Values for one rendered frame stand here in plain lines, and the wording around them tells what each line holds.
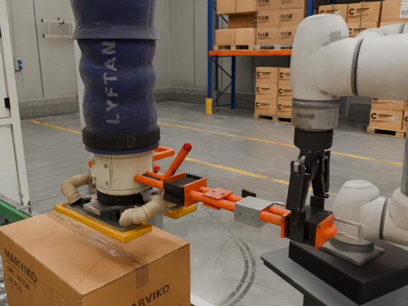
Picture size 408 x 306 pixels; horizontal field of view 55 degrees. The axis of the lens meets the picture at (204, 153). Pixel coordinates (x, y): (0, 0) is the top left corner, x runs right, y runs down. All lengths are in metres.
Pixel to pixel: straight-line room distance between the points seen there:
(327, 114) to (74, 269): 0.85
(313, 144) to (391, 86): 0.17
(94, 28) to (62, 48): 9.91
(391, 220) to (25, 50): 9.75
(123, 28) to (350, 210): 0.99
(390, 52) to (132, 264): 0.90
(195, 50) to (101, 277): 11.43
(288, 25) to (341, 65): 8.23
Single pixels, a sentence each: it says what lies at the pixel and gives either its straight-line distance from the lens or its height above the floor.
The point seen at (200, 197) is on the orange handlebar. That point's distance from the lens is 0.97.
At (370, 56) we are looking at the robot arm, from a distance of 0.73.
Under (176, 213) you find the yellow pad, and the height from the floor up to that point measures 1.10.
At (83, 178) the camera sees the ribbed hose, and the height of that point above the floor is 1.17.
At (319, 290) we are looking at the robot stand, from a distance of 1.52.
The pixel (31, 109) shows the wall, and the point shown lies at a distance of 10.45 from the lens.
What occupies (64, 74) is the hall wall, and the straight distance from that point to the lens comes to 10.97.
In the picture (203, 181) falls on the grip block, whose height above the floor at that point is 1.24.
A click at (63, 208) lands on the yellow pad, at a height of 1.11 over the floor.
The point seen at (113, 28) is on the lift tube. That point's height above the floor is 1.62.
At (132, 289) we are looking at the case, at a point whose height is 0.89.
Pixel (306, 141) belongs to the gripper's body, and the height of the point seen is 1.40.
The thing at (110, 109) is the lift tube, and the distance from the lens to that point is 1.07.
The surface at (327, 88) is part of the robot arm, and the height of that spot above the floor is 1.50.
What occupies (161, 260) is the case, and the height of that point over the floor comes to 0.93.
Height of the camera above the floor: 1.57
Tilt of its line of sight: 15 degrees down
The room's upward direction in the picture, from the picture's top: straight up
